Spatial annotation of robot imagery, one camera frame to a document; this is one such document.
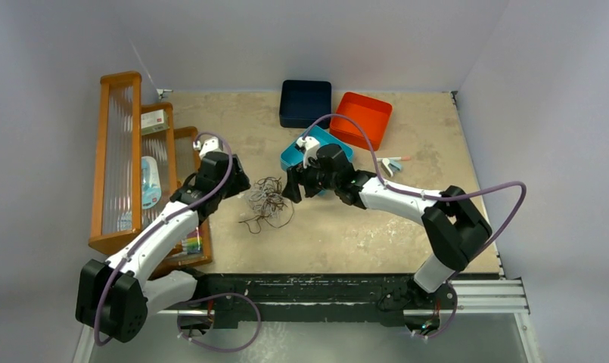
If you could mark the wooden tiered shelf rack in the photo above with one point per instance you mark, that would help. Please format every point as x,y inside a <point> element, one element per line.
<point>117,215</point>

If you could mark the white blue small clip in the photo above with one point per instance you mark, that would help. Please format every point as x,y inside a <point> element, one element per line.
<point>391,167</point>

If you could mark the white red small box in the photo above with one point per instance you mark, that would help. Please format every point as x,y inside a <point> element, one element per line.
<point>154,121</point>

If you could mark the dark navy square bin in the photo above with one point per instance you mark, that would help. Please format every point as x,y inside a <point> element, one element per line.
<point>302,102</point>

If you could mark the light blue square bin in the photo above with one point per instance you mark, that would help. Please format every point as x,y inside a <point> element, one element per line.
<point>291,155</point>

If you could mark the blue packaged item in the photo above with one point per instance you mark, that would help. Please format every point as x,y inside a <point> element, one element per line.
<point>151,191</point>

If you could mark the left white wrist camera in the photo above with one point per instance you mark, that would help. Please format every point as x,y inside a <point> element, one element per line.
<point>208,146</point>

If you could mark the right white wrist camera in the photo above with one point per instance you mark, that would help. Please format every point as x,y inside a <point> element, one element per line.
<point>309,147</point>

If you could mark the rainbow coloured marker pack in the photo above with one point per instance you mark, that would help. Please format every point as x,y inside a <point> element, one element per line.
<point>192,244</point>

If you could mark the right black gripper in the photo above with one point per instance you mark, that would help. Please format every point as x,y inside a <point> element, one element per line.
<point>300,175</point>

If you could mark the orange square bin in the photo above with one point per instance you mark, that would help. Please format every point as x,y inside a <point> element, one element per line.
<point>371,114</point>

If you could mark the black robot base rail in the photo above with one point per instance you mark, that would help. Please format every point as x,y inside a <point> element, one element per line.
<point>389,300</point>

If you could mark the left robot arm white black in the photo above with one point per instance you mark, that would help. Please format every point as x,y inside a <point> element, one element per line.
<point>116,296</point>

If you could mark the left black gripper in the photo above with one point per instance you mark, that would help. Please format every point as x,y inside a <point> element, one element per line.
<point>239,181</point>

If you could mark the white orange-tipped marker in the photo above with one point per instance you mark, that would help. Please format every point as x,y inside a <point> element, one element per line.
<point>393,158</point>

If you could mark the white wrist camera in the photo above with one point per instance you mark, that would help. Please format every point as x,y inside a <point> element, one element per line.
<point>309,147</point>
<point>208,146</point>

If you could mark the aluminium frame rail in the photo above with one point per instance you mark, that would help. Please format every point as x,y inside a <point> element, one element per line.
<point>483,297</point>

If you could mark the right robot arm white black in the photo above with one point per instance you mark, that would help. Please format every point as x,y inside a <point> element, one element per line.
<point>455,228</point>

